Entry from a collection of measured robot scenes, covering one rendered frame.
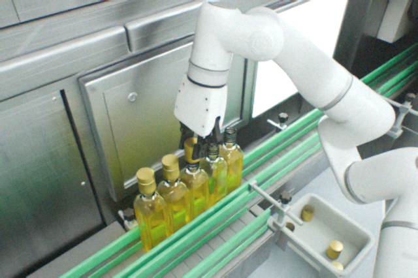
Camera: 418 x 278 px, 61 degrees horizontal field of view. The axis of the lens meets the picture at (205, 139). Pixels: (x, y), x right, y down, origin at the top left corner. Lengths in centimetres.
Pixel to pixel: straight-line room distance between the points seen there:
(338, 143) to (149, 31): 43
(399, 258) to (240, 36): 43
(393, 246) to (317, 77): 31
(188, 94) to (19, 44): 29
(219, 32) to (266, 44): 8
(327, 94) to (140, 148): 44
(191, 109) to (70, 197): 37
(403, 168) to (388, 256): 15
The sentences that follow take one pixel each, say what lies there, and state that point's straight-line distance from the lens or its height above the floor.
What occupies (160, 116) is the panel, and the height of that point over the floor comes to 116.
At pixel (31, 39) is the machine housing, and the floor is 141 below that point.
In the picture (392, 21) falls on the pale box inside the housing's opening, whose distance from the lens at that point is 166.
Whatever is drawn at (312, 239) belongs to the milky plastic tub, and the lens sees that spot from 111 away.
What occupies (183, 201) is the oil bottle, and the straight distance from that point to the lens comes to 79.
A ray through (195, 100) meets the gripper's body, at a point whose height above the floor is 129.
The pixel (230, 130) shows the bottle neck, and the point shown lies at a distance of 83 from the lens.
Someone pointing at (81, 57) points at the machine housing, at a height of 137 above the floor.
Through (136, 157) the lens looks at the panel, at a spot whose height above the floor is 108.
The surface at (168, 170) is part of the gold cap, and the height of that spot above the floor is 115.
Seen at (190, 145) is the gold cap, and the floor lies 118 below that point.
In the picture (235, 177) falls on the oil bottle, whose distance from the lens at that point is 90.
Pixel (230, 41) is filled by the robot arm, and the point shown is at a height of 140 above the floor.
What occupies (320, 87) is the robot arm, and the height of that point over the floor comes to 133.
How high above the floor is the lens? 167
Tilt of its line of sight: 42 degrees down
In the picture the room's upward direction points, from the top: straight up
